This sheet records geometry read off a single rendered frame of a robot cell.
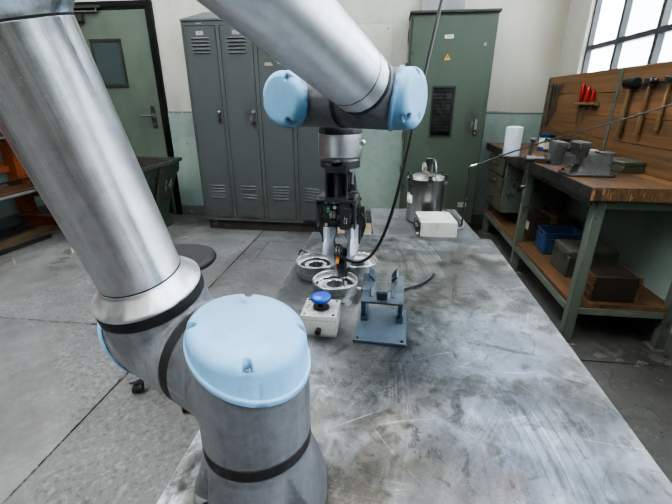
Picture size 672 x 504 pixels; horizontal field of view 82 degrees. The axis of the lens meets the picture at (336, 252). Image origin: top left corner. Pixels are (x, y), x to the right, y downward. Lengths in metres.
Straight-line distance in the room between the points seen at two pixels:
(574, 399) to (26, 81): 0.75
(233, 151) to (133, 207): 3.47
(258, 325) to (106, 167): 0.19
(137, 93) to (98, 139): 4.42
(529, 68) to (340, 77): 3.88
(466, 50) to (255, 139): 1.97
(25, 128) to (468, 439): 0.59
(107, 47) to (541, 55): 4.18
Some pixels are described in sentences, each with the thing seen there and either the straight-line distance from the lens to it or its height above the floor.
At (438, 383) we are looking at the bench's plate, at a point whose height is 0.80.
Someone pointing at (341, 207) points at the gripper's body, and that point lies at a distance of 0.67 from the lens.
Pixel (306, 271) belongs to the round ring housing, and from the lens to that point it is 0.96.
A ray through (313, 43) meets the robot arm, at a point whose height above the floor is 1.27.
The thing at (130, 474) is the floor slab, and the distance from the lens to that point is 1.73.
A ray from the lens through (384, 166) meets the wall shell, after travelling 4.10.
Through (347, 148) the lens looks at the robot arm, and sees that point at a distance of 0.66.
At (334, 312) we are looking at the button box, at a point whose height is 0.85.
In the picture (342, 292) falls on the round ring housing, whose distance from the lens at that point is 0.86.
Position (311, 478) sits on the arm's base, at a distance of 0.48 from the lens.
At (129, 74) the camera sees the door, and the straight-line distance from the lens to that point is 4.83.
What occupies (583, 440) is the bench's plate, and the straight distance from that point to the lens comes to 0.67.
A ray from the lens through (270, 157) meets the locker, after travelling 3.74.
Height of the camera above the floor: 1.23
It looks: 22 degrees down
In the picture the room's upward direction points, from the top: straight up
